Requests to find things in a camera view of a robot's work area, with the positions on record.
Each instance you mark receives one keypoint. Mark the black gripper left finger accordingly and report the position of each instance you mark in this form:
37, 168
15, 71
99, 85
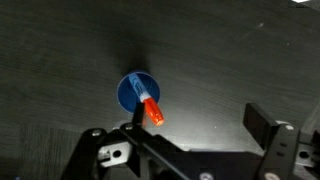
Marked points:
139, 115

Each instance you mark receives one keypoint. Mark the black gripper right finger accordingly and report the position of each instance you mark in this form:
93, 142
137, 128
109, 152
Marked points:
260, 125

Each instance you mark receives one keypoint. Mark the orange capped marker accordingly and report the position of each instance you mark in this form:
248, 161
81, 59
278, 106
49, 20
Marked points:
151, 108

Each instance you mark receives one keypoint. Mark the blue plastic cup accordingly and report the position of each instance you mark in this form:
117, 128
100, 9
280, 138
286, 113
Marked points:
127, 96

